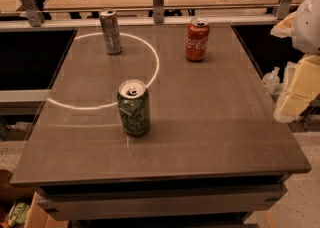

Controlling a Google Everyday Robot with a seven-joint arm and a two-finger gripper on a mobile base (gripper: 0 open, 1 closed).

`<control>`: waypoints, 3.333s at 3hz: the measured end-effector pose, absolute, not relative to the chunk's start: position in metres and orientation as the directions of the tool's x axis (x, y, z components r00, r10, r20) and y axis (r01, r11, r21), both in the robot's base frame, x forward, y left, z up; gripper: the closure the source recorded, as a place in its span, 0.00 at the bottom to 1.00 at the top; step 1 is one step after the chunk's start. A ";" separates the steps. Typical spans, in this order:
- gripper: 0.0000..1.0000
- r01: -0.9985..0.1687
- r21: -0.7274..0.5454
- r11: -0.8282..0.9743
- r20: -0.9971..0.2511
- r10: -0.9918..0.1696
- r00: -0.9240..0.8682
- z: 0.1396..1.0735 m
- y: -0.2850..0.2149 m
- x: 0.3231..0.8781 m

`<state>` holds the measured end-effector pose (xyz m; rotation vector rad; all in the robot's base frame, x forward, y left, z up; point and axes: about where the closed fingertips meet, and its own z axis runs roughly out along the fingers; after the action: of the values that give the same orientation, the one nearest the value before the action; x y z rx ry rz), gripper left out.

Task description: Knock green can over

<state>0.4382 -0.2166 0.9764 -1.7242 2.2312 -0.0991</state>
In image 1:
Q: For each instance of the green printed package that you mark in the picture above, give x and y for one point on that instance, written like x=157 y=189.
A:
x=18 y=214

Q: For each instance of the red Coca-Cola can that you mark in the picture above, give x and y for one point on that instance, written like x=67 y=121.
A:
x=197 y=37

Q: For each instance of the cardboard box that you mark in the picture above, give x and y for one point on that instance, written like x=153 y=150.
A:
x=38 y=218

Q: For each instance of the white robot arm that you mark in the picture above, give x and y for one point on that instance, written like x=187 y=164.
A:
x=306 y=28

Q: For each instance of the tall silver energy can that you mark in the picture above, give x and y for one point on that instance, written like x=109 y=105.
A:
x=111 y=32

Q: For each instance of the clear sanitizer bottle left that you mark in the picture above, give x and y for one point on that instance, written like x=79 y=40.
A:
x=271 y=80

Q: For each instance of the middle metal rail bracket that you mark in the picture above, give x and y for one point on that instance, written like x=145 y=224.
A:
x=158 y=0

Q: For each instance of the left metal rail bracket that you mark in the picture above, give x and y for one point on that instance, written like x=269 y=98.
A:
x=34 y=15

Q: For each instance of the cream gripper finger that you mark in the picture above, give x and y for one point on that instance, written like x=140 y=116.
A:
x=301 y=85
x=284 y=28

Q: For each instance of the green soda can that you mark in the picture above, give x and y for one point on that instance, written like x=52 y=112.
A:
x=133 y=106

